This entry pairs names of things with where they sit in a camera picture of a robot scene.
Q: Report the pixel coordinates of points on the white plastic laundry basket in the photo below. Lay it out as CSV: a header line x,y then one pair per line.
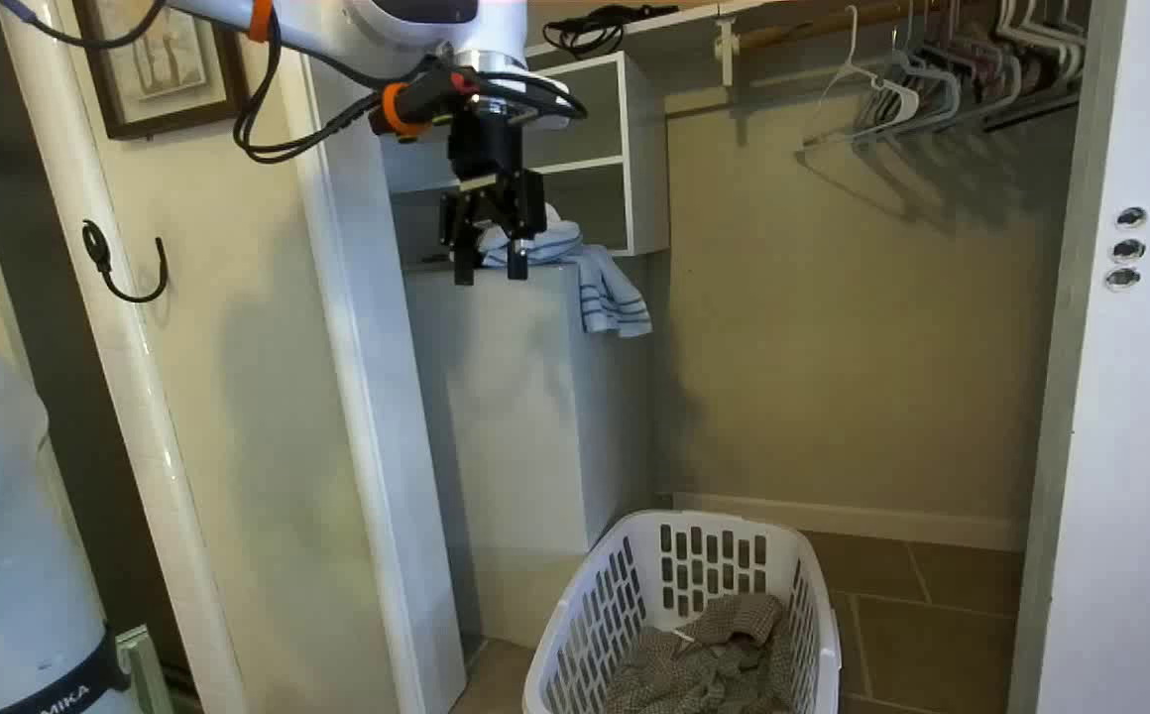
x,y
713,518

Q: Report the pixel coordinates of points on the white wall outlet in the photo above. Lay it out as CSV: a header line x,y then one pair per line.
x,y
144,669

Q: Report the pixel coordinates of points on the white cubby shelf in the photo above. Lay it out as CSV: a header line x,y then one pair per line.
x,y
649,144

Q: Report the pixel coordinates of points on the wooden closet rod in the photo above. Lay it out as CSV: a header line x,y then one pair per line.
x,y
799,29

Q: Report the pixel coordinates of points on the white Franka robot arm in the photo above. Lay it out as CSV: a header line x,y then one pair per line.
x,y
6,558

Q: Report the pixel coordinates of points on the dark framed wall picture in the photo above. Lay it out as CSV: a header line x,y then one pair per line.
x,y
164,66

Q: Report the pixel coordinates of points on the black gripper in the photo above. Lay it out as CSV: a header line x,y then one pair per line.
x,y
485,151

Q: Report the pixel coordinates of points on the white door trim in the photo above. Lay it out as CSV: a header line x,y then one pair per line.
x,y
140,438

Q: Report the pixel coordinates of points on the white rod bracket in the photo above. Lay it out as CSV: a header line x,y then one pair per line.
x,y
725,45

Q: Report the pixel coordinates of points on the white door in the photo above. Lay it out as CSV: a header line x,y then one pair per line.
x,y
1142,460

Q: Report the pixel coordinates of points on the white plastic clothes hanger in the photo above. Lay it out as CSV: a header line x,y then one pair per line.
x,y
852,61
926,93
1036,52

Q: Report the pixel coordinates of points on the dark wooden door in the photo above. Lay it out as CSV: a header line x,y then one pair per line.
x,y
82,398

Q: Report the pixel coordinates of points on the white baseboard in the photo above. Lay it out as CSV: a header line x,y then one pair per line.
x,y
852,521

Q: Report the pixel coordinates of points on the white closet door frame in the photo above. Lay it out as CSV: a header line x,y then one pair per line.
x,y
379,460

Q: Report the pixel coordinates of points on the black wall hook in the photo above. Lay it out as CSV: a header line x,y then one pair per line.
x,y
134,298

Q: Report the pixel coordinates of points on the white towel with blue stripes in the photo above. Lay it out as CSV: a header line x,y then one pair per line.
x,y
600,298

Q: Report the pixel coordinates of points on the brown checkered cloth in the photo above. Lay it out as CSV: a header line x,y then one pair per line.
x,y
720,660

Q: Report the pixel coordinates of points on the white cabinet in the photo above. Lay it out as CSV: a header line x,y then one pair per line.
x,y
520,422

